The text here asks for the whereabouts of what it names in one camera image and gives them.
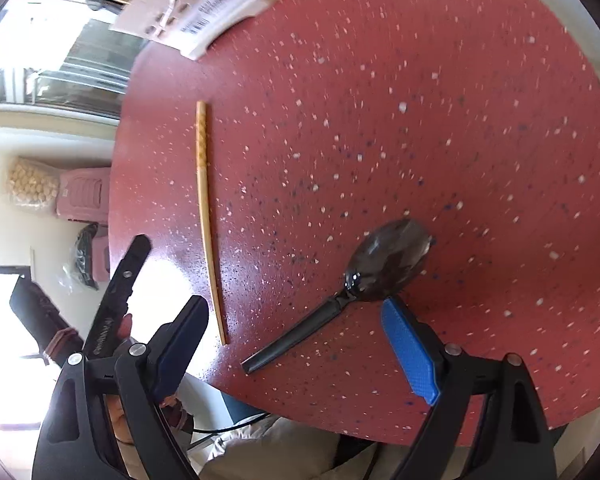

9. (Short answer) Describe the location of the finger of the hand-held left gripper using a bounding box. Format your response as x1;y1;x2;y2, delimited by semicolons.
82;234;153;361

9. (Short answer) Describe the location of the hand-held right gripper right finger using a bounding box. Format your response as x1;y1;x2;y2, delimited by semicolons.
380;296;566;480

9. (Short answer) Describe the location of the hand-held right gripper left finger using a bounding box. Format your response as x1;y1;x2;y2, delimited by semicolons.
31;295;211;480

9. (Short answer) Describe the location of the dark brown translucent spoon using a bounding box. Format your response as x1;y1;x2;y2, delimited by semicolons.
241;218;435;376

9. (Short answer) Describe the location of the orange patterned bamboo chopstick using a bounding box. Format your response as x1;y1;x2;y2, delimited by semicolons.
196;101;229;346

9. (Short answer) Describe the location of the pink perforated utensil holder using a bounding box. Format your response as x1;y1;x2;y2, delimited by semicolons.
109;0;283;61

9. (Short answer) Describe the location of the pink plastic stool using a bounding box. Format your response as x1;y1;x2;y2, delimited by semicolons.
91;237;112;283
55;166;112;223

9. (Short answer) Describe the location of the black plastic bag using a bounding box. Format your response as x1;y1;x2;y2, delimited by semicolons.
62;224;101;293

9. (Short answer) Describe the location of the clear bag of round items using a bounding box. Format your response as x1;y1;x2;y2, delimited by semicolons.
6;156;61;207

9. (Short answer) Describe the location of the person's light clothing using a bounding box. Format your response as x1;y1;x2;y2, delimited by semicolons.
190;390;481;480

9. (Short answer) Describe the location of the glass sliding door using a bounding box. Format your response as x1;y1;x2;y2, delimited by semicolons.
10;0;146;116

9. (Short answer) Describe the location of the black cable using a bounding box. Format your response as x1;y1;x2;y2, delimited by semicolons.
190;410;276;436

